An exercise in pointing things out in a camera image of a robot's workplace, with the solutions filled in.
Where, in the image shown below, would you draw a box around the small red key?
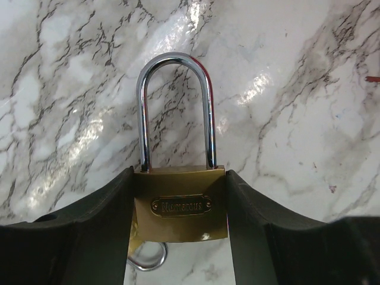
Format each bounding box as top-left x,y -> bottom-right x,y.
365,76 -> 380,83

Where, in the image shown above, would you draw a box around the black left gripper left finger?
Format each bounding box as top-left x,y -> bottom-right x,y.
1,167 -> 134,284

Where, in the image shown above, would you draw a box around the large brass padlock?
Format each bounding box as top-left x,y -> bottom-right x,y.
134,52 -> 228,243

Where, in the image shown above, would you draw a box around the small brass padlock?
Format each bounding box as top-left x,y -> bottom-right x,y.
128,219 -> 167,271

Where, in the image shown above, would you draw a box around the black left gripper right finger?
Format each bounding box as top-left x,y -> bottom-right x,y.
226,170 -> 379,284

